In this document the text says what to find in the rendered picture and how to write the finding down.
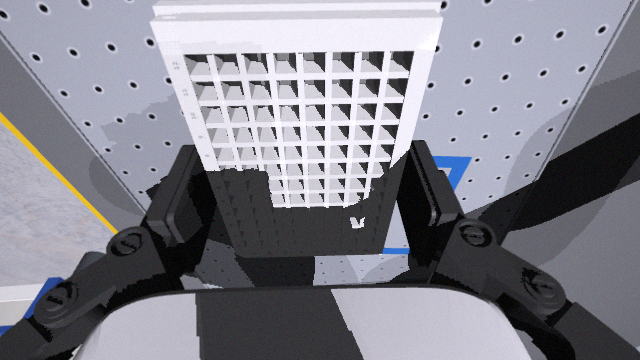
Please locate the blue tape outline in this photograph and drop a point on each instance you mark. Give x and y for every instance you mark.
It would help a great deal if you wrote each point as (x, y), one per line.
(458, 165)

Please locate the light grey perforated base plate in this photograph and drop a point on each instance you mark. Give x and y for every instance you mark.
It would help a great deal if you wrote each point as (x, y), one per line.
(506, 79)

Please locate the white well plate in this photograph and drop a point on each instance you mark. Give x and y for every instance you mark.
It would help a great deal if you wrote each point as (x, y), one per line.
(307, 168)

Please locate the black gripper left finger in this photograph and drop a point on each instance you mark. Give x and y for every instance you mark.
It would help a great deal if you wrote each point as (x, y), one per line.
(139, 261)

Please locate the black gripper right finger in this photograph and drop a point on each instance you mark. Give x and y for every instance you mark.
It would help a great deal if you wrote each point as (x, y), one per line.
(462, 252)

